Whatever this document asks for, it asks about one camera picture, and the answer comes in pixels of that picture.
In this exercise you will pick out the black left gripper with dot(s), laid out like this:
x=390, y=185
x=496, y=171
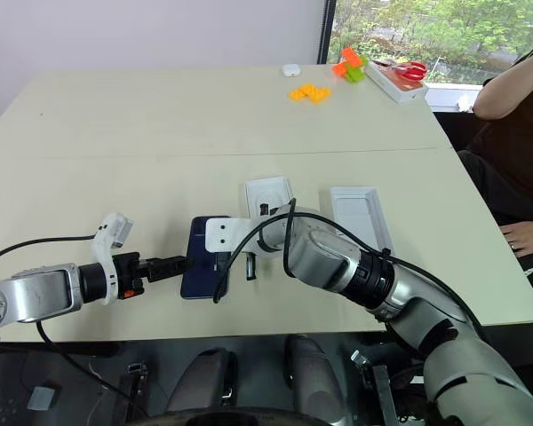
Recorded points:
x=131, y=275

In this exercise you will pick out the dark blue smartphone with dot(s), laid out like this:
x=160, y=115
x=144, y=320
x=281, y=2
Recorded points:
x=200, y=279

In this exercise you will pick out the white box tray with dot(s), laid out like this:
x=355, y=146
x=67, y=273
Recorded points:
x=360, y=217

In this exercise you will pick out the person's bare bent forearm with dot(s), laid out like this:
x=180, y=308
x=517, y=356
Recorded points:
x=502, y=97

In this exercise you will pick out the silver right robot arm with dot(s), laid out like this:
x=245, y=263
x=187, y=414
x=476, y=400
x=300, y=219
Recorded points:
x=328, y=262

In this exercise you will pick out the white phone box base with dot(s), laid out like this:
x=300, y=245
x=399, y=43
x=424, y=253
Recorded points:
x=271, y=188

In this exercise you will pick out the white and orange flat box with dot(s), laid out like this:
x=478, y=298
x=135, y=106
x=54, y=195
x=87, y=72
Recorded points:
x=397, y=89

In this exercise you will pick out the person's hand with ring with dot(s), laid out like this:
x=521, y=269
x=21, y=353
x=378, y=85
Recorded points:
x=530, y=237

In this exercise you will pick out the small metal clamp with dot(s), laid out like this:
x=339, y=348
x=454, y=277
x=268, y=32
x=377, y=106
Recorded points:
x=137, y=369
x=360, y=358

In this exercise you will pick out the dark grey rounded shape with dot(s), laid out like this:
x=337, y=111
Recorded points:
x=313, y=377
x=204, y=381

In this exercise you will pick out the yellow toy brick block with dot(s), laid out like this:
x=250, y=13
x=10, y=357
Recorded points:
x=310, y=93

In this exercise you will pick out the white earbuds case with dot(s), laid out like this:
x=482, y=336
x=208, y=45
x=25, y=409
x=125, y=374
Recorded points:
x=289, y=70

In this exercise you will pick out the small orange toy brick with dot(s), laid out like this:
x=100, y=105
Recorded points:
x=339, y=69

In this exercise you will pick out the large orange toy brick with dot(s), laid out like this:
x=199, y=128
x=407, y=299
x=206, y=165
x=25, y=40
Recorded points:
x=350, y=57

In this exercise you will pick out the grey block on floor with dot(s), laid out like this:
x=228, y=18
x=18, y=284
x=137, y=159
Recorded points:
x=41, y=398

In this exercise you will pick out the grey metal bar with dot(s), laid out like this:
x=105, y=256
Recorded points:
x=384, y=395

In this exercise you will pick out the crumpled white tissue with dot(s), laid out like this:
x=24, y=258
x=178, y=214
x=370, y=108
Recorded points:
x=465, y=105

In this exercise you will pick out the person in dark clothes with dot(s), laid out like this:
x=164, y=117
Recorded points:
x=515, y=155

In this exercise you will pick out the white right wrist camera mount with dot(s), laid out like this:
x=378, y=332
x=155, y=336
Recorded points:
x=233, y=231

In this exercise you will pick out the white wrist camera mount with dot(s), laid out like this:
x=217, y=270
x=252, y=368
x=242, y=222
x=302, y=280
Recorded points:
x=104, y=239
x=233, y=231

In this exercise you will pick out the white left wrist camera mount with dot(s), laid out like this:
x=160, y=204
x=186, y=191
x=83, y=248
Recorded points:
x=104, y=239

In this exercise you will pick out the black window frame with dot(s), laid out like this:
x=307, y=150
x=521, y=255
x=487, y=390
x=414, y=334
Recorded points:
x=327, y=31

